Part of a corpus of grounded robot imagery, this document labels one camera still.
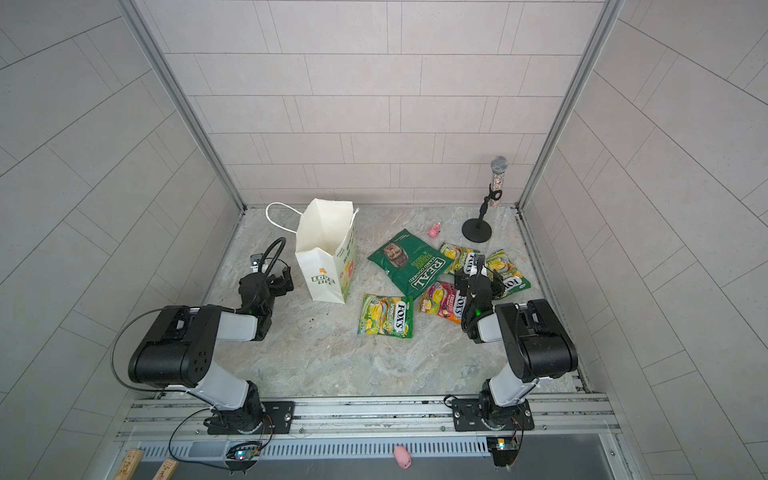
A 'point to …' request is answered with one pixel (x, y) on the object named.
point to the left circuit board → (242, 457)
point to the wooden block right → (167, 470)
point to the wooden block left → (130, 465)
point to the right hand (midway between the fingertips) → (477, 266)
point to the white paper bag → (325, 240)
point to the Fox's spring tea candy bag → (390, 315)
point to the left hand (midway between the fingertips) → (279, 263)
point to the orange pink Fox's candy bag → (444, 300)
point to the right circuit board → (503, 450)
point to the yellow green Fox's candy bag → (462, 258)
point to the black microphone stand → (477, 229)
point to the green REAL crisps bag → (410, 261)
